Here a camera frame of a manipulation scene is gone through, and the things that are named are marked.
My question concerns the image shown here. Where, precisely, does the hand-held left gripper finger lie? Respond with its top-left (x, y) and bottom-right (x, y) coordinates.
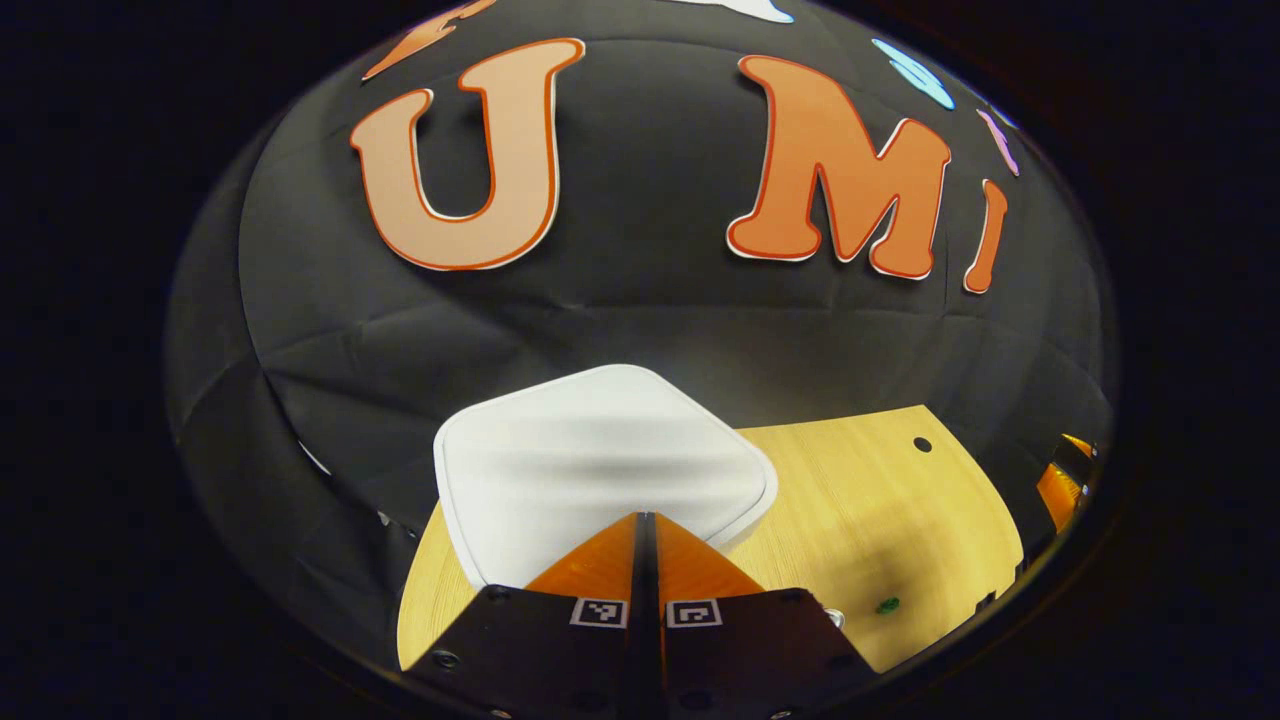
top-left (649, 512), bottom-right (881, 720)
top-left (405, 512), bottom-right (650, 720)

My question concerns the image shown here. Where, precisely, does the white desktop garbage bin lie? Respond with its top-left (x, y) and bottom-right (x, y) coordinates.
top-left (433, 364), bottom-right (779, 591)

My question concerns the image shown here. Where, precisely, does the wooden desktop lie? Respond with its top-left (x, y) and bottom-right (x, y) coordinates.
top-left (397, 404), bottom-right (1026, 673)

